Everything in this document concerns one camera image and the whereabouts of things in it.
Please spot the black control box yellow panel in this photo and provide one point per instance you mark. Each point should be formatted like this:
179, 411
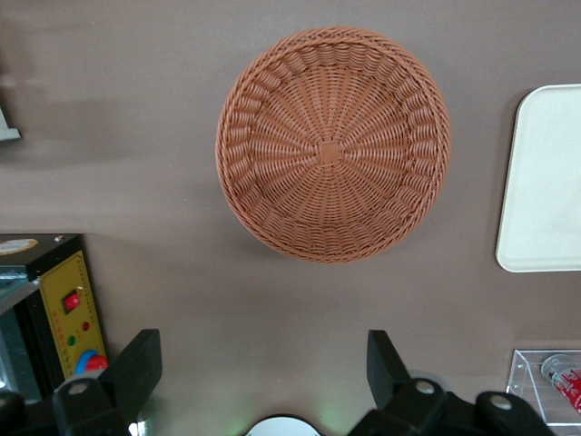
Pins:
72, 290

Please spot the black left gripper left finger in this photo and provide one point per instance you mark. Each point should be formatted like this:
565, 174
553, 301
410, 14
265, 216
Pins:
131, 372

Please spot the white round disc black rim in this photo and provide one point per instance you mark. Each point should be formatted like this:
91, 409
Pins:
281, 427

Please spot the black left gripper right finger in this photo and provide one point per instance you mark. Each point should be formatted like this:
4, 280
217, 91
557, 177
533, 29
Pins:
390, 377

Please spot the red-labelled plastic bottle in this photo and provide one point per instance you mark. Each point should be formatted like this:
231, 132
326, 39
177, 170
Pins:
565, 379

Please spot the round brown wicker basket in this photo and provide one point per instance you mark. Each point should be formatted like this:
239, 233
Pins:
333, 145

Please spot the grey flat object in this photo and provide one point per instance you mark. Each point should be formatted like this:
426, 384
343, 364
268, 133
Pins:
6, 129

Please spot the cream rectangular plastic tray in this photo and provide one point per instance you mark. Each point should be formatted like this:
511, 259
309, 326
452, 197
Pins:
544, 181

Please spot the clear acrylic box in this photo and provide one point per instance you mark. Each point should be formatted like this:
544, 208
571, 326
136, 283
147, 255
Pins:
526, 377

